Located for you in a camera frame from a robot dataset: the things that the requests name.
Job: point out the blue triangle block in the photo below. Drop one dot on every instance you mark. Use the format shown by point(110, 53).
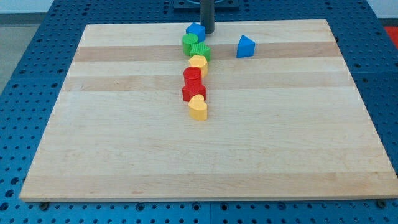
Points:
point(246, 47)

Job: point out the yellow heart block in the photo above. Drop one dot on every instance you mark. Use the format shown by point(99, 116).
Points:
point(198, 109)

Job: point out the red star block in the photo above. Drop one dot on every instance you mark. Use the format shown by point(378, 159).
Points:
point(189, 91)

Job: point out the red cylinder block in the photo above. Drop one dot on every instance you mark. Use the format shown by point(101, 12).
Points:
point(192, 76)

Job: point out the yellow hexagon block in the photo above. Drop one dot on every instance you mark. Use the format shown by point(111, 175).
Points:
point(200, 62)

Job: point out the green star block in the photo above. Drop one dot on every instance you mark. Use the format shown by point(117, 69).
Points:
point(200, 49)

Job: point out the green cylinder block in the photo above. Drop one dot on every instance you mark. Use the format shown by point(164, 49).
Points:
point(187, 41)

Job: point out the blue cube block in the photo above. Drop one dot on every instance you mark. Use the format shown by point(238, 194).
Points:
point(198, 30)

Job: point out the wooden board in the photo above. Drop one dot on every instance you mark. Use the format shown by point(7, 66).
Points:
point(287, 123)

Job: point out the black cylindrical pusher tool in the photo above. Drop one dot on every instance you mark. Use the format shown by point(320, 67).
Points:
point(207, 15)

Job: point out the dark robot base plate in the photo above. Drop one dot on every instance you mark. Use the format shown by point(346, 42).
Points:
point(186, 5)

